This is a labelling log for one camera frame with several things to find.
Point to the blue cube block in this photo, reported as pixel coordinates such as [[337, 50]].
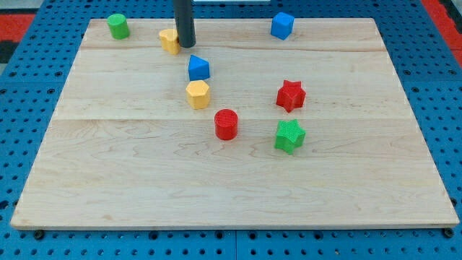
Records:
[[282, 25]]

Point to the green star block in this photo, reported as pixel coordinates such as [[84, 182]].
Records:
[[289, 136]]

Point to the light wooden board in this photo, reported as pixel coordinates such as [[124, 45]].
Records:
[[125, 151]]

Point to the red star block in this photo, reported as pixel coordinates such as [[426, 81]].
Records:
[[291, 95]]

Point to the yellow heart block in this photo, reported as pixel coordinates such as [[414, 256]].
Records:
[[170, 41]]

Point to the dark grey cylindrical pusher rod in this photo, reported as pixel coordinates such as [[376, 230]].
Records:
[[183, 14]]

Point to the yellow hexagon block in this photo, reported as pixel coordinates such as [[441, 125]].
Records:
[[198, 94]]

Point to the blue triangle block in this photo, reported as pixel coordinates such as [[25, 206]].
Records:
[[198, 68]]

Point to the red cylinder block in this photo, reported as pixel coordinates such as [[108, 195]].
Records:
[[226, 124]]

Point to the green cylinder block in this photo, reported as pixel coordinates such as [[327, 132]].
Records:
[[118, 26]]

